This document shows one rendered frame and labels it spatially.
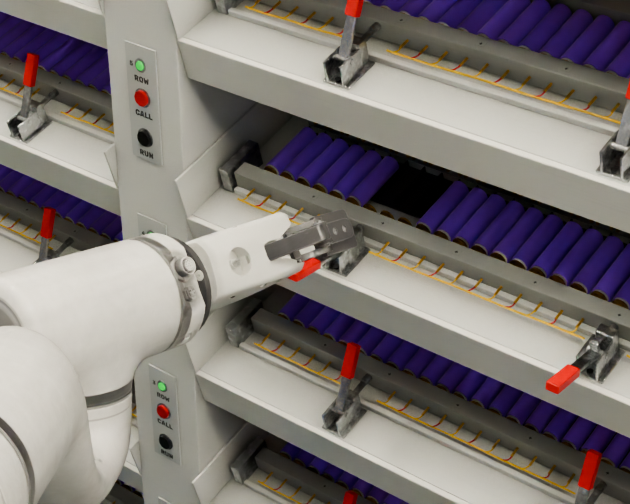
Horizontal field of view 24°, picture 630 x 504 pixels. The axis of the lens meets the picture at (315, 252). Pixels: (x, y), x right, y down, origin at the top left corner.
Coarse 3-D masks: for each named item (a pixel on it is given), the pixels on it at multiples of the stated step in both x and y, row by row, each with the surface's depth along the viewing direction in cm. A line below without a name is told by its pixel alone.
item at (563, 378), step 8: (592, 344) 120; (592, 352) 120; (576, 360) 119; (584, 360) 119; (592, 360) 119; (568, 368) 118; (576, 368) 118; (584, 368) 119; (552, 376) 117; (560, 376) 117; (568, 376) 117; (576, 376) 118; (552, 384) 116; (560, 384) 116; (568, 384) 117
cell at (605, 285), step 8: (624, 248) 129; (624, 256) 128; (616, 264) 127; (624, 264) 127; (608, 272) 127; (616, 272) 126; (624, 272) 127; (600, 280) 126; (608, 280) 126; (616, 280) 126; (624, 280) 127; (600, 288) 125; (608, 288) 125; (616, 288) 126; (608, 296) 125
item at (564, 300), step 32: (256, 192) 144; (288, 192) 141; (320, 192) 140; (352, 224) 137; (384, 224) 135; (416, 256) 134; (448, 256) 131; (480, 256) 130; (512, 288) 128; (544, 288) 126; (608, 320) 122
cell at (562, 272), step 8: (584, 232) 131; (592, 232) 130; (584, 240) 130; (592, 240) 130; (600, 240) 130; (576, 248) 129; (584, 248) 129; (592, 248) 130; (568, 256) 129; (576, 256) 129; (584, 256) 129; (560, 264) 128; (568, 264) 128; (576, 264) 128; (584, 264) 129; (552, 272) 128; (560, 272) 128; (568, 272) 128; (576, 272) 128; (568, 280) 128
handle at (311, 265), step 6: (312, 258) 132; (318, 258) 133; (324, 258) 133; (330, 258) 133; (306, 264) 131; (312, 264) 131; (318, 264) 132; (306, 270) 130; (312, 270) 131; (294, 276) 130; (300, 276) 130
